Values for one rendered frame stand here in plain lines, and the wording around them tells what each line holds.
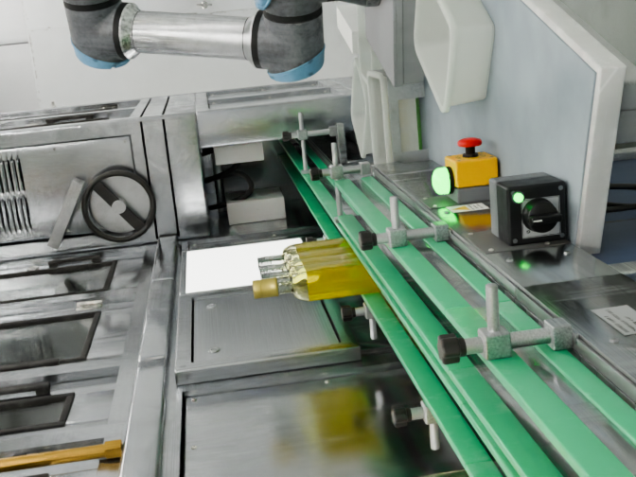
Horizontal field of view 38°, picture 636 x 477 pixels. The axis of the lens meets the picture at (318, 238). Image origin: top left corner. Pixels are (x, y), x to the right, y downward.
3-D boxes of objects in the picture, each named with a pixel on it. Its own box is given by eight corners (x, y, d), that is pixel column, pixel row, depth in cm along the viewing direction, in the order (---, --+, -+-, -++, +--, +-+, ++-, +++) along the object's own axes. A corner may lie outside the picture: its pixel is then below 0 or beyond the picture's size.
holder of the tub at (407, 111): (414, 185, 217) (380, 189, 216) (405, 66, 211) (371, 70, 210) (432, 199, 201) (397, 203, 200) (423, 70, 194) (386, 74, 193)
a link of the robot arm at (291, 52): (315, 19, 175) (50, 4, 186) (318, 90, 184) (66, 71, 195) (329, -7, 184) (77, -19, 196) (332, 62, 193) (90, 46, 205)
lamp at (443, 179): (448, 190, 155) (430, 192, 155) (446, 164, 154) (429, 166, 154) (455, 196, 151) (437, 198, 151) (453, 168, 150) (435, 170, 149)
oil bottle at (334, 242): (385, 258, 192) (282, 271, 189) (382, 232, 190) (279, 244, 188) (390, 265, 186) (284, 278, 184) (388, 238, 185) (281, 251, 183)
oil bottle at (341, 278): (403, 280, 175) (290, 294, 173) (400, 251, 173) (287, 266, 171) (410, 289, 169) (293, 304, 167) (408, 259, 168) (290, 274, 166)
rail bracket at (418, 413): (486, 433, 129) (392, 448, 128) (485, 387, 128) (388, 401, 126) (496, 446, 125) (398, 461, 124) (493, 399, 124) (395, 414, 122)
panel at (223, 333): (306, 245, 258) (183, 260, 254) (305, 235, 257) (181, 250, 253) (362, 361, 171) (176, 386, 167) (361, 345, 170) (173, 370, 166)
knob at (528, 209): (555, 229, 122) (564, 235, 119) (521, 233, 122) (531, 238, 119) (554, 195, 121) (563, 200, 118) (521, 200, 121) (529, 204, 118)
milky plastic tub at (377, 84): (410, 163, 216) (373, 167, 215) (403, 65, 211) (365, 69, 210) (428, 175, 199) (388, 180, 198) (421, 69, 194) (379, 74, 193)
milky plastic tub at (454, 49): (495, 114, 154) (443, 120, 153) (459, 41, 169) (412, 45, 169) (508, 22, 141) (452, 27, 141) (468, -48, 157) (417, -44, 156)
